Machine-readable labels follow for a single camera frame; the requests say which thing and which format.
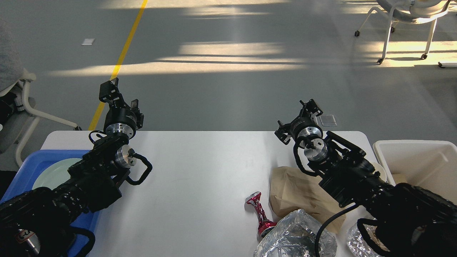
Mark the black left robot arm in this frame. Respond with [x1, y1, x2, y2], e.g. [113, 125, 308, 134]
[1, 77, 153, 257]

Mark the white paper cup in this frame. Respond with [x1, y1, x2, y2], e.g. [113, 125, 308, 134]
[372, 162, 387, 182]

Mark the cardboard piece in bin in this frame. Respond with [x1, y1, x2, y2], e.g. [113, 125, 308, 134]
[392, 173, 408, 185]

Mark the small foil piece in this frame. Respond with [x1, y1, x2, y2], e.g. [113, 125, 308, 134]
[346, 223, 389, 257]

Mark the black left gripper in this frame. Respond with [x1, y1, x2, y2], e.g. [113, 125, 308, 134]
[99, 78, 144, 139]

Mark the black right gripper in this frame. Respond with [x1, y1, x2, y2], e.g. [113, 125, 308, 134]
[275, 99, 323, 145]

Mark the light green plate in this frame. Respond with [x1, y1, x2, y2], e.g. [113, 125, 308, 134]
[32, 158, 82, 189]

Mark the white chair top right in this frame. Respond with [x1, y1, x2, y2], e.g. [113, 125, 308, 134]
[354, 0, 451, 65]

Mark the crushed red soda can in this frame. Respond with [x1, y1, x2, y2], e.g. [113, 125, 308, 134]
[245, 191, 277, 238]

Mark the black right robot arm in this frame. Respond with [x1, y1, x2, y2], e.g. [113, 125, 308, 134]
[275, 99, 456, 257]

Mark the white chair left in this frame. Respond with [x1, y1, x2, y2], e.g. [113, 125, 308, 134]
[0, 19, 81, 167]

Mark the white plastic bin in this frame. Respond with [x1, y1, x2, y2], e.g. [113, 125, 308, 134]
[373, 140, 457, 204]

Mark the right floor outlet plate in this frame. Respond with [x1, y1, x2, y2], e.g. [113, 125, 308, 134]
[319, 115, 338, 127]

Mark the white chair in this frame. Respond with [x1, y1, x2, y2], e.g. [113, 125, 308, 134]
[0, 19, 81, 167]
[354, 0, 451, 65]

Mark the blue plastic tray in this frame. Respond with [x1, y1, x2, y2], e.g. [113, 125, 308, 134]
[1, 150, 99, 257]

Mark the brown paper bag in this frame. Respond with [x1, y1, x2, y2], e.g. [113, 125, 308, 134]
[269, 166, 341, 223]

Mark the crumpled aluminium foil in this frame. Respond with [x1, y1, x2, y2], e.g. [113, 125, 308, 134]
[253, 209, 322, 257]

